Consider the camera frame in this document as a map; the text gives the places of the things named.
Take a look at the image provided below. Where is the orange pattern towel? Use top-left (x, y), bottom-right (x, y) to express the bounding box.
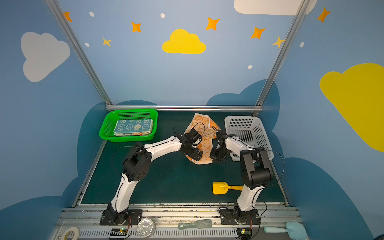
top-left (184, 113), bottom-right (220, 165)

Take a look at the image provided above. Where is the grey plastic basket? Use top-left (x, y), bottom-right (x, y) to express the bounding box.
top-left (224, 116), bottom-right (272, 150)

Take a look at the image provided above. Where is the teal owl pattern towel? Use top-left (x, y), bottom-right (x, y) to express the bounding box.
top-left (114, 119), bottom-right (153, 133)

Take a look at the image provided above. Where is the green plastic basket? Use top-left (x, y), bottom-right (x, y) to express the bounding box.
top-left (99, 109), bottom-right (158, 143)

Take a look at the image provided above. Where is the striped rabbit text towel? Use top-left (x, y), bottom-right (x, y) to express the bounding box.
top-left (114, 132), bottom-right (151, 137)

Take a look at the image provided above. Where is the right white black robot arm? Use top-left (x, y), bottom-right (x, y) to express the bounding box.
top-left (210, 131), bottom-right (274, 213)

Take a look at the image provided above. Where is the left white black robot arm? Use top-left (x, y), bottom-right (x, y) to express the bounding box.
top-left (100, 133), bottom-right (203, 226)

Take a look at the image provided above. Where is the yellow toy shovel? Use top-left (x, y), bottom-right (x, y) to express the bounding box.
top-left (212, 182), bottom-right (243, 195)

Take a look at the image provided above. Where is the grey green brush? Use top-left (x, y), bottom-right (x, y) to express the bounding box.
top-left (178, 219), bottom-right (213, 231)

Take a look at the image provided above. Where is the right small circuit board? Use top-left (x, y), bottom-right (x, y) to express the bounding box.
top-left (236, 228), bottom-right (252, 240)

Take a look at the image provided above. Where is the small circuit board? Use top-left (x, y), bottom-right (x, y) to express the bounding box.
top-left (236, 228), bottom-right (252, 240)
top-left (108, 228), bottom-right (128, 240)

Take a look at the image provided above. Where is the clear round lid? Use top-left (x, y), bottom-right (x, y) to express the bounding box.
top-left (137, 218), bottom-right (156, 238)

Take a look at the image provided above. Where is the mint green spatula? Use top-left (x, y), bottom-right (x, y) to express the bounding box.
top-left (263, 222), bottom-right (308, 240)

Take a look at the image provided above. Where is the left small circuit board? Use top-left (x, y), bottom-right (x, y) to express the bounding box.
top-left (108, 228), bottom-right (128, 240)

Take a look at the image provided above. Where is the white tape roll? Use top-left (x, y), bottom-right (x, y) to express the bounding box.
top-left (62, 227), bottom-right (80, 240)

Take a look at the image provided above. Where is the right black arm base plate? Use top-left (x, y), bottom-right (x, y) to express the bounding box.
top-left (218, 207), bottom-right (261, 225)

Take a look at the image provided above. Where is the aluminium front rail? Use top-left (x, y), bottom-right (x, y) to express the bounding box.
top-left (49, 205), bottom-right (310, 240)

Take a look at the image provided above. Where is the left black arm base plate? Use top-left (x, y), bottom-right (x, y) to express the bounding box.
top-left (100, 209), bottom-right (143, 226)

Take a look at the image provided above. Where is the aluminium rear frame bar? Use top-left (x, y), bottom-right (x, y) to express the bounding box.
top-left (106, 105), bottom-right (263, 112)

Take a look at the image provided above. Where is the aluminium right frame post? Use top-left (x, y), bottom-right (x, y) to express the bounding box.
top-left (256, 0), bottom-right (311, 110)

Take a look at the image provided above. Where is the aluminium frame post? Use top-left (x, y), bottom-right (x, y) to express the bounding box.
top-left (45, 0), bottom-right (113, 105)
top-left (256, 0), bottom-right (311, 110)

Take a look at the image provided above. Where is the aluminium left frame post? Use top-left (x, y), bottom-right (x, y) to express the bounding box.
top-left (45, 0), bottom-right (113, 105)

